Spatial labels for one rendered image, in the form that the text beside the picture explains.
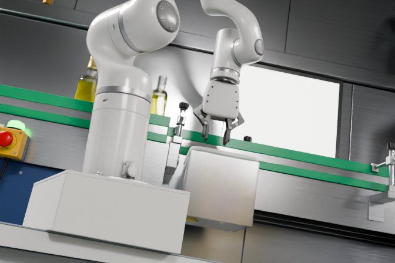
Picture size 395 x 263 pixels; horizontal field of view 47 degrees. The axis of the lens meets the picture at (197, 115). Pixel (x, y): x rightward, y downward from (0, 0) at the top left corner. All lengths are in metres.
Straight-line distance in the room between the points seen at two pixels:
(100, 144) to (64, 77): 0.81
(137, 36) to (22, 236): 0.45
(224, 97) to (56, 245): 0.64
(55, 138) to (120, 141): 0.43
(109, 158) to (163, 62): 0.83
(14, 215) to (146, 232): 0.56
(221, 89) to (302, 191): 0.42
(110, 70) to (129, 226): 0.33
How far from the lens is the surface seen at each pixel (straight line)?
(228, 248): 1.57
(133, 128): 0.91
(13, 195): 1.31
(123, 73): 0.94
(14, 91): 1.39
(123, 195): 0.81
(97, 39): 1.04
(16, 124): 1.27
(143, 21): 0.96
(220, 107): 1.23
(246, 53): 1.24
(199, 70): 1.66
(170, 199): 0.84
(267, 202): 1.40
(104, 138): 0.90
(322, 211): 1.45
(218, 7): 1.28
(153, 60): 1.67
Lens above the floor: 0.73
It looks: 19 degrees up
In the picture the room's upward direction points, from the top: 10 degrees clockwise
